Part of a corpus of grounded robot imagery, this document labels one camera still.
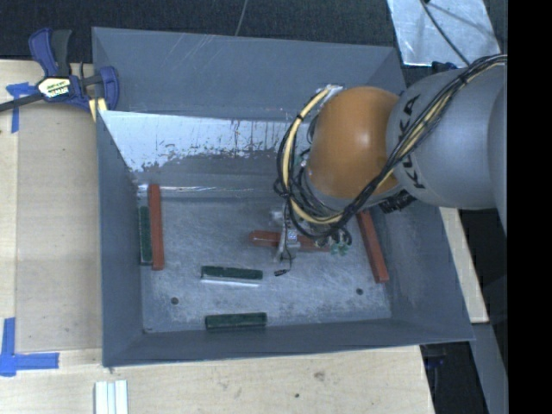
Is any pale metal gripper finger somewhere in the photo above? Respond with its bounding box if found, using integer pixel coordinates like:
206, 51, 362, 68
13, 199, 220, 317
273, 232, 288, 263
285, 229, 301, 261

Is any red-brown flat block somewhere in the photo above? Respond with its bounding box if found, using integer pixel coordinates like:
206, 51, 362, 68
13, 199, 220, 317
147, 183, 166, 272
248, 229, 332, 254
354, 209, 391, 285

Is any dark green flat block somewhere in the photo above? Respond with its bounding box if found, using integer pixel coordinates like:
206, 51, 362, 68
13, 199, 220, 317
204, 311, 268, 332
200, 265, 264, 281
138, 204, 154, 266

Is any grey metal bin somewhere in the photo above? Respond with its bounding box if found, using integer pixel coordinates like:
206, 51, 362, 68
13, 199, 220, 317
91, 26, 476, 368

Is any pale wood flat board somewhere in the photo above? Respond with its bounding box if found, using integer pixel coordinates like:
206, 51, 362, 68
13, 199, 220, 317
15, 97, 104, 354

